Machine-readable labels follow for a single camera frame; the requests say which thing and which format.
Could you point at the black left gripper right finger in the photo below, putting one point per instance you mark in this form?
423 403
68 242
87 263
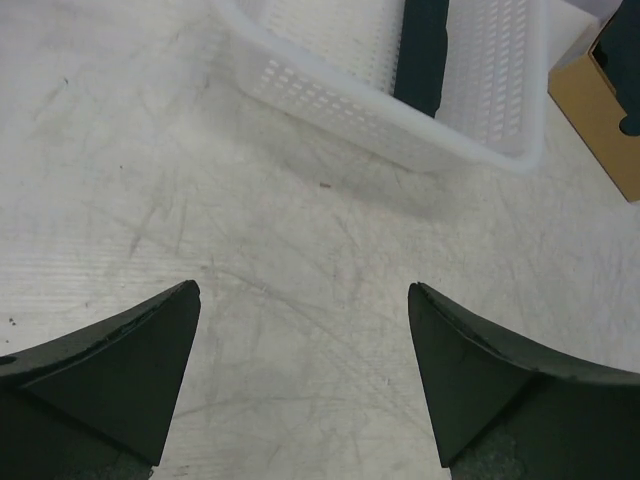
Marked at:
505 407

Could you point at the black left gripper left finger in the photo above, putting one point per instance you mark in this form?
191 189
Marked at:
98 403

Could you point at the brown cardboard napkin box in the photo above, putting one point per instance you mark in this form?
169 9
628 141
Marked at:
588 100

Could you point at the dark rolled napkin bundle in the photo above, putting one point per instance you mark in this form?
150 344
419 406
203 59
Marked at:
422 55

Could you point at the white perforated plastic basket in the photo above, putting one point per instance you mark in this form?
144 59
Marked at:
333 64

